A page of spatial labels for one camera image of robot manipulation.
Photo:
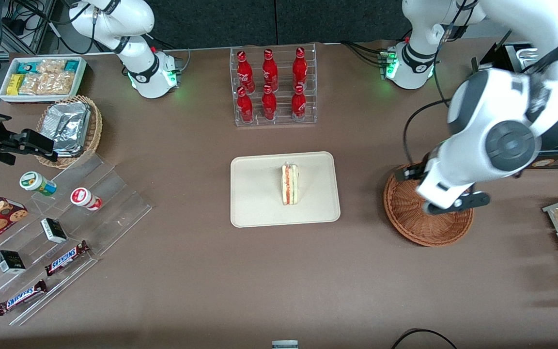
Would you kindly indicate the Snickers chocolate bar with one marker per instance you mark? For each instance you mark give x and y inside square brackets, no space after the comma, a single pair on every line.
[21,297]
[66,258]

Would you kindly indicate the grey object at table edge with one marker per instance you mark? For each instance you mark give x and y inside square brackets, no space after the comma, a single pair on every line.
[285,344]

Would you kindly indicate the clear acrylic bottle rack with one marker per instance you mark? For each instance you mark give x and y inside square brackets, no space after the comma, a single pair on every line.
[284,114]

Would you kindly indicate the red cola bottle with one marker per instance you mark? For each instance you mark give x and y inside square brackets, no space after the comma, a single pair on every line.
[244,107]
[245,72]
[298,105]
[300,68]
[269,105]
[270,70]

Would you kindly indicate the small black box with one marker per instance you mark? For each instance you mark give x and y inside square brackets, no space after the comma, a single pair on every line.
[10,261]
[54,230]

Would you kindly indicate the clear nut snack bag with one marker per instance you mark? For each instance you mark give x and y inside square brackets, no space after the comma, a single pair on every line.
[58,83]
[51,66]
[32,85]

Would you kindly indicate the brown wicker basket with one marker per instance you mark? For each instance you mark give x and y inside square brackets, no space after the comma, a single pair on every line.
[434,230]

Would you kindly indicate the cream plastic tray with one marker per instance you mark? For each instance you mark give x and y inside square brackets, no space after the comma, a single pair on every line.
[255,194]

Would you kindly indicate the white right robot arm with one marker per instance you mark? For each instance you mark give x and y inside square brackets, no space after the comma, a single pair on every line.
[133,19]

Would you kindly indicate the triangle sandwich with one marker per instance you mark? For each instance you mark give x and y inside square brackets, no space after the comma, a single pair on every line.
[289,184]

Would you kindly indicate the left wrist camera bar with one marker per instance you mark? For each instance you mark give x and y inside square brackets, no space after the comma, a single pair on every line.
[458,202]

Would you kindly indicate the aluminium frame post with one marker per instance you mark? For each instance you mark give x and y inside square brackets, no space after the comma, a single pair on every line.
[41,29]

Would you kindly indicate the light wicker basket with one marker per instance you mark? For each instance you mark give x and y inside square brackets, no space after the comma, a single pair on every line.
[94,131]

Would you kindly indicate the yellow snack packet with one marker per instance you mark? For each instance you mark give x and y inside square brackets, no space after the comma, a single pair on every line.
[15,85]

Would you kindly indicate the clear acrylic tiered stand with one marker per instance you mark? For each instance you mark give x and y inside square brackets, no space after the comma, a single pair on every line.
[114,213]

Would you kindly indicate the green lid yogurt cup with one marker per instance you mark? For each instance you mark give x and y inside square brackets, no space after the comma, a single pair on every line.
[34,182]

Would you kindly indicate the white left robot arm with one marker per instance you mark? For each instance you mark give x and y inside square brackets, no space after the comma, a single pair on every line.
[502,97]

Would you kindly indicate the red lid yogurt cup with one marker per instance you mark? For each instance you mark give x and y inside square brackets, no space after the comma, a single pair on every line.
[83,198]

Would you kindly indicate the silver foil packet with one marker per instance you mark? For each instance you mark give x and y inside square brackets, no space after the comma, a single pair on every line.
[68,121]
[70,149]

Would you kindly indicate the teal snack packet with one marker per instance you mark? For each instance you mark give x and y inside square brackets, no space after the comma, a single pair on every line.
[72,66]
[27,67]

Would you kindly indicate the white plastic snack bin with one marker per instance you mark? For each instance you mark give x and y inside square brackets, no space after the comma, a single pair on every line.
[5,97]

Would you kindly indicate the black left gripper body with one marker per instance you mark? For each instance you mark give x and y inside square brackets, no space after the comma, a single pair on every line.
[415,173]

